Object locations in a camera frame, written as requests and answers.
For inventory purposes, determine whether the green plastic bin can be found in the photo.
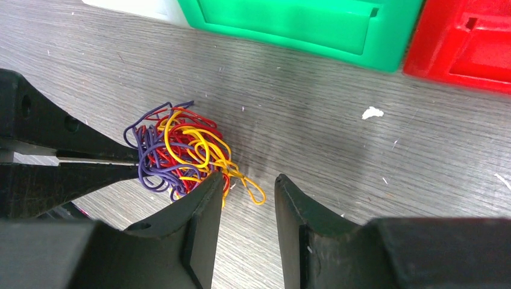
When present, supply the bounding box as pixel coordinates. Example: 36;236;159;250
180;0;423;72

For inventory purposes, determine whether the cable bundle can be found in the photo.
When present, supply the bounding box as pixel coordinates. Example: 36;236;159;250
122;100;267;209

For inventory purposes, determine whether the red plastic bin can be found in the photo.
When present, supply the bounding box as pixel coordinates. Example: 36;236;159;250
403;0;510;94

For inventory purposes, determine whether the white plastic bin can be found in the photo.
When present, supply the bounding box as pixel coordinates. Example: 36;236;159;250
83;0;191;28

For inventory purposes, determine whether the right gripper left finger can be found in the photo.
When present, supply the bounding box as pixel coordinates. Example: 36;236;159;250
1;173;224;288

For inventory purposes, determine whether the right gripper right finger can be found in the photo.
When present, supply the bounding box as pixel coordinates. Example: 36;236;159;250
274;174;510;288

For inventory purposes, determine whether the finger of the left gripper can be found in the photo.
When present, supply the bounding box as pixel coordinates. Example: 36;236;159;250
1;163;138;219
1;69;139;162

